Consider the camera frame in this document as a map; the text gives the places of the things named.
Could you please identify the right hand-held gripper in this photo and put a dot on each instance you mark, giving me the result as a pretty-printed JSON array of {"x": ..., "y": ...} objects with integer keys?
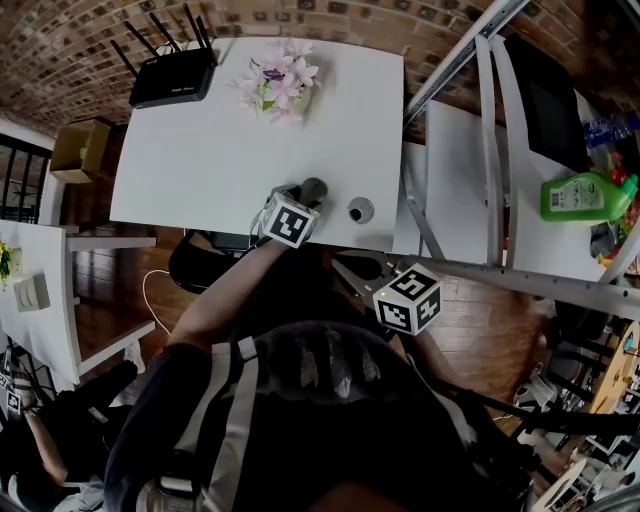
[{"x": 397, "y": 315}]

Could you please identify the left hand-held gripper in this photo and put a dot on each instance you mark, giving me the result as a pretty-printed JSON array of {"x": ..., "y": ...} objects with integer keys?
[{"x": 290, "y": 222}]

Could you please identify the grey computer mouse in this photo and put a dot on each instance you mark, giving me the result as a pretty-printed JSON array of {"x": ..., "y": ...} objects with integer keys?
[{"x": 314, "y": 189}]

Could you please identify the person's left forearm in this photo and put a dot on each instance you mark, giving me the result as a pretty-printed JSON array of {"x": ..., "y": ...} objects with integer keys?
[{"x": 220, "y": 300}]

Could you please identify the person's right forearm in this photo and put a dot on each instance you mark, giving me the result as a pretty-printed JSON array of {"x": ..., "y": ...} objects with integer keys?
[{"x": 435, "y": 355}]

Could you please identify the pale pink flowers in pot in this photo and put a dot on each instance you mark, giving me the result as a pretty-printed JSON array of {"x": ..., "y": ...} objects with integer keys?
[{"x": 280, "y": 82}]

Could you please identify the person's torso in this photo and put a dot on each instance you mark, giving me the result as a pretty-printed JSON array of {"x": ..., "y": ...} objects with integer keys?
[{"x": 325, "y": 440}]

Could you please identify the white metal shelf rack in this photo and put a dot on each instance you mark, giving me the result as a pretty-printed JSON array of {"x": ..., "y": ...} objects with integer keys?
[{"x": 492, "y": 150}]

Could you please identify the black router with antennas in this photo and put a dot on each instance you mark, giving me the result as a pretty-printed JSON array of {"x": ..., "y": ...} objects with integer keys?
[{"x": 172, "y": 82}]

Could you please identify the light green crumpled item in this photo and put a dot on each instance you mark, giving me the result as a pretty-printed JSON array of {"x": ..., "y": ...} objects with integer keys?
[{"x": 85, "y": 152}]

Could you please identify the open cardboard box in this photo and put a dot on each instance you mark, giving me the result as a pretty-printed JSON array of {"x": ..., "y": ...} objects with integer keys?
[{"x": 70, "y": 150}]

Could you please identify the black monitor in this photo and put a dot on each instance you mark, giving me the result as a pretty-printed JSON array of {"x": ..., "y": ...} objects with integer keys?
[{"x": 550, "y": 110}]

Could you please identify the green detergent bottle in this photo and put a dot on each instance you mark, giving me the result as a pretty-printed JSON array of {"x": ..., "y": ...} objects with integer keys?
[{"x": 610, "y": 200}]

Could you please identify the light wooden round table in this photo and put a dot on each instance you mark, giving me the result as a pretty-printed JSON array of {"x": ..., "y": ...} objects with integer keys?
[{"x": 620, "y": 360}]

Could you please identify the black metal railing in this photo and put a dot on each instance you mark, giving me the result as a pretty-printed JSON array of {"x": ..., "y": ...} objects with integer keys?
[{"x": 25, "y": 145}]

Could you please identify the grey rectangular box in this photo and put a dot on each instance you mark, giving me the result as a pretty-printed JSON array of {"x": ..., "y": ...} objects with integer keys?
[{"x": 32, "y": 292}]

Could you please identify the small white side table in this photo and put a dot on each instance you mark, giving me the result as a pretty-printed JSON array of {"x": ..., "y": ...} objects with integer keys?
[{"x": 45, "y": 330}]

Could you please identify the sunflowers in white pot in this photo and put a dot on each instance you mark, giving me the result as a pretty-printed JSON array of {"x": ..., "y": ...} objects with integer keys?
[{"x": 6, "y": 260}]

